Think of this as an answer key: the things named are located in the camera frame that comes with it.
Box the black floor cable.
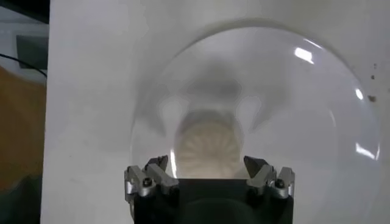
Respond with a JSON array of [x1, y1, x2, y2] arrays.
[[0, 53, 48, 79]]

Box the grey power adapter box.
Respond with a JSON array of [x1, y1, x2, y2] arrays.
[[15, 35, 49, 71]]

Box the white round plate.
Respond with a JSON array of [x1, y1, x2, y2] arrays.
[[130, 26, 381, 224]]

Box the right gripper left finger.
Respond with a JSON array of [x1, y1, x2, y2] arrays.
[[124, 155, 180, 203]]

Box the white steamed baozi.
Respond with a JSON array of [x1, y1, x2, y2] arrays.
[[175, 115, 243, 180]]

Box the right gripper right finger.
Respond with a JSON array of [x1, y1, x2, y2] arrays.
[[243, 155, 296, 199]]

